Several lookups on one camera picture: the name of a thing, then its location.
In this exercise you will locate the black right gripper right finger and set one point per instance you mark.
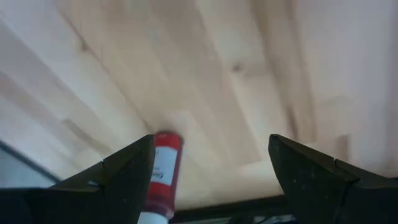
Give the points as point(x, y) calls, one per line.
point(311, 186)

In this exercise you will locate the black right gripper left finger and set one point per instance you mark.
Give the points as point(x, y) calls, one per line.
point(124, 186)

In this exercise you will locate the large red food colouring bottle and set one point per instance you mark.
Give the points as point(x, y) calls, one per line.
point(164, 193)

